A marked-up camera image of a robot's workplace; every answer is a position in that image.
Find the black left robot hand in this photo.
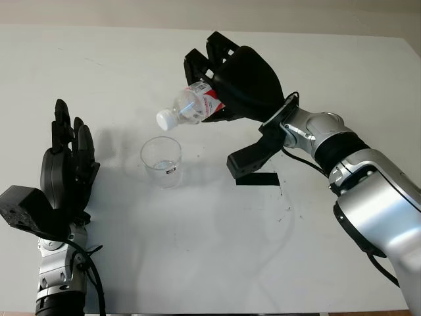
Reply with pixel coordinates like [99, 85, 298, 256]
[39, 98, 101, 231]

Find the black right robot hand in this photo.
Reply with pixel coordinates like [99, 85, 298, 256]
[183, 31, 285, 124]

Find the clear plastic water bottle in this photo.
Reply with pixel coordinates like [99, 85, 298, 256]
[155, 81, 228, 132]

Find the clear glass cup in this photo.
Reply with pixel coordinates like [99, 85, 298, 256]
[140, 136, 183, 189]

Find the black tape strip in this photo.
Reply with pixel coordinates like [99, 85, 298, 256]
[235, 172, 281, 186]

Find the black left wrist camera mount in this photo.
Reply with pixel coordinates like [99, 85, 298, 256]
[0, 185, 72, 240]

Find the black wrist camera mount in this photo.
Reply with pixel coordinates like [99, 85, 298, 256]
[0, 185, 72, 240]
[226, 93, 301, 180]

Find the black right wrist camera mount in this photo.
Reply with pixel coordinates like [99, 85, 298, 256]
[226, 93, 301, 180]

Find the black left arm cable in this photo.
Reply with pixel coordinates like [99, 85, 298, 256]
[42, 230, 107, 316]

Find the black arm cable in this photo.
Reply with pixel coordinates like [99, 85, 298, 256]
[42, 230, 107, 316]
[281, 147, 401, 288]

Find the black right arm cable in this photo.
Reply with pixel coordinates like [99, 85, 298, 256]
[281, 147, 401, 288]

